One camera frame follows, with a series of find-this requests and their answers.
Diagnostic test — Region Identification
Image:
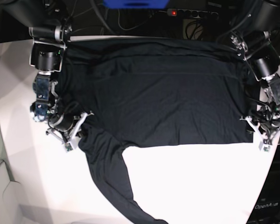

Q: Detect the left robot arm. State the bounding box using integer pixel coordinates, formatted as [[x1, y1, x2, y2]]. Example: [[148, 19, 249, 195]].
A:
[[216, 0, 280, 152]]

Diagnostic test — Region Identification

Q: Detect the black OpenArm case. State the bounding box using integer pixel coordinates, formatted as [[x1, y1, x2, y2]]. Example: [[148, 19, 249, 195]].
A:
[[247, 145, 280, 224]]

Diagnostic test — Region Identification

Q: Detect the dark navy long-sleeve shirt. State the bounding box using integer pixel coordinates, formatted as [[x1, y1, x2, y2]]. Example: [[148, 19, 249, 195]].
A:
[[57, 38, 253, 224]]

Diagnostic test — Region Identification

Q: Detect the white cable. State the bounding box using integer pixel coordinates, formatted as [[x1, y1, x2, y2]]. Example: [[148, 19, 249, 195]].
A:
[[100, 7, 154, 31]]

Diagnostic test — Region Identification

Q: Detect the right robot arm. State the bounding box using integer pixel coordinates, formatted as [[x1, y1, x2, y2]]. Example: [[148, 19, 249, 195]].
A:
[[5, 0, 92, 152]]

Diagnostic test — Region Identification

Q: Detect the blue plastic box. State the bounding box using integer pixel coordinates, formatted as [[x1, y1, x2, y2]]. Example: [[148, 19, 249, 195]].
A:
[[103, 0, 169, 9]]

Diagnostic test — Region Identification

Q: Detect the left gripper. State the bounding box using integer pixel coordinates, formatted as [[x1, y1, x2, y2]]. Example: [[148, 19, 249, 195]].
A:
[[240, 112, 280, 152]]

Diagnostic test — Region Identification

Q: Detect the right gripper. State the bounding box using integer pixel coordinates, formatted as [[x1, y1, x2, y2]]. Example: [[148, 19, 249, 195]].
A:
[[46, 111, 94, 152]]

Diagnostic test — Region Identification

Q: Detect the black power strip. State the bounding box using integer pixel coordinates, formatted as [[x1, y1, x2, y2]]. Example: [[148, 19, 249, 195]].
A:
[[166, 8, 219, 20]]

